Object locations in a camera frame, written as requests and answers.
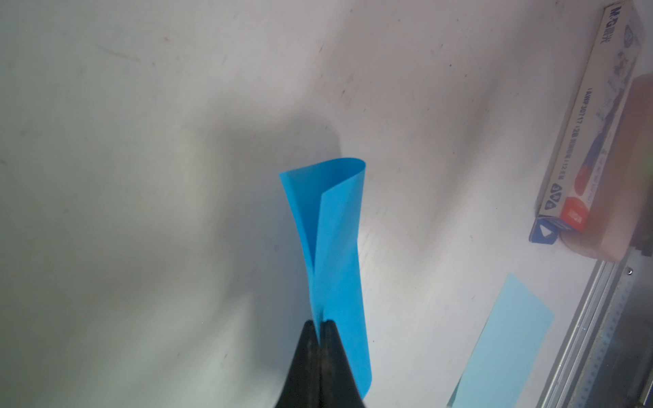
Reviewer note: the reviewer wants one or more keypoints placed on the aluminium front rail frame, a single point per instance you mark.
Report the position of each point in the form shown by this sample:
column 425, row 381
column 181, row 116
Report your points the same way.
column 606, row 357

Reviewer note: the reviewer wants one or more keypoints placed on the light blue front paper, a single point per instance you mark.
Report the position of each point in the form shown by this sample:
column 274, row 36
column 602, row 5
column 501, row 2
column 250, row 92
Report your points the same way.
column 506, row 351

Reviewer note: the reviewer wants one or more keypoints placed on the pink eraser case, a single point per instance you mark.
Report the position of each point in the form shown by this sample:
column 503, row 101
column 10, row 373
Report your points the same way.
column 621, row 216

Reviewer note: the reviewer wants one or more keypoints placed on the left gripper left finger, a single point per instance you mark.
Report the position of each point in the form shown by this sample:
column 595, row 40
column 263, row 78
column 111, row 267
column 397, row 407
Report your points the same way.
column 302, row 385

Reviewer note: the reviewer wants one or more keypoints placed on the bright blue square paper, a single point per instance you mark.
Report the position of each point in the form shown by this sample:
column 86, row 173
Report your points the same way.
column 326, row 202

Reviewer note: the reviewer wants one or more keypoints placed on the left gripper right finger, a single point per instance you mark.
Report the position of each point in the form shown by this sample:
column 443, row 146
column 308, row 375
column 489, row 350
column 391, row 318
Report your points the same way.
column 337, row 384

